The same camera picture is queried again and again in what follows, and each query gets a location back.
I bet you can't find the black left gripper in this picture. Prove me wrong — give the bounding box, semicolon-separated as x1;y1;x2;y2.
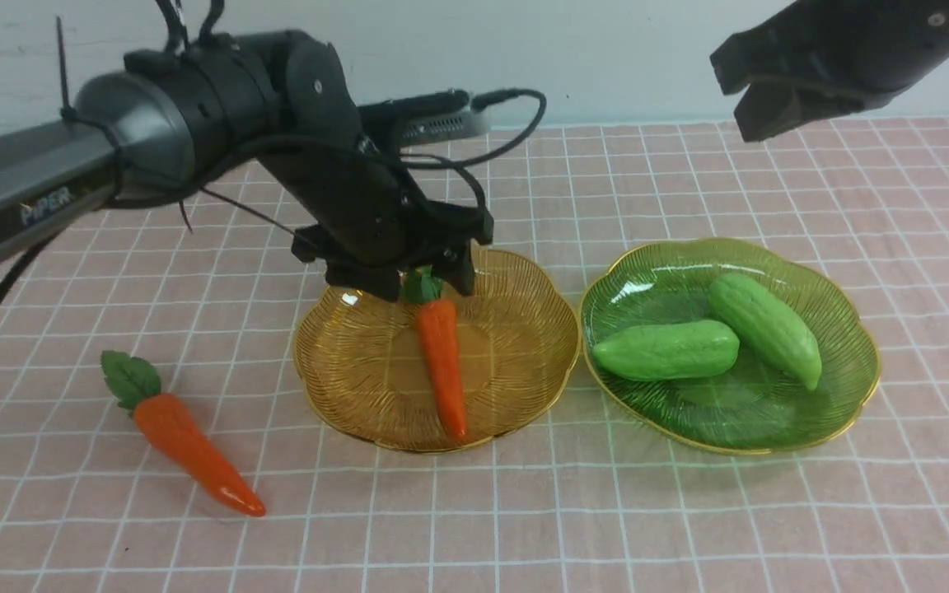
259;145;494;301

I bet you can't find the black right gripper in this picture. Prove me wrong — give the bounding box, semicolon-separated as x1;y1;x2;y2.
709;1;949;142

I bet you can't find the toy carrot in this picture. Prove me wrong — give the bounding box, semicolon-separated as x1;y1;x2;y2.
101;350;266;517
403;267;468;440

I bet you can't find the green toy gourd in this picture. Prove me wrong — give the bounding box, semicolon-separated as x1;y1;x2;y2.
591;320;741;382
708;273;822;391

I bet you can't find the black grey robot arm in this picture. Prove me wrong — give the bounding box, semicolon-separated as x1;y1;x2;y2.
0;1;949;305

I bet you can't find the amber ribbed plastic plate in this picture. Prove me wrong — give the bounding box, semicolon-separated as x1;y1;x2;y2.
292;247;582;454

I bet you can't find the green ribbed plastic plate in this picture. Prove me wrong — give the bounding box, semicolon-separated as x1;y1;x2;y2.
579;237;881;455

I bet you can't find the pink checkered tablecloth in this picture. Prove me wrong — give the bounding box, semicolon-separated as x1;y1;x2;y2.
0;118;949;592

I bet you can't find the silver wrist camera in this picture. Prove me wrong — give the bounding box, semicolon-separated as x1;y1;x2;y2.
358;89;490;152

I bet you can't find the black camera cable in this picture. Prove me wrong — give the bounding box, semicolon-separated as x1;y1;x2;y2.
0;0;548;429

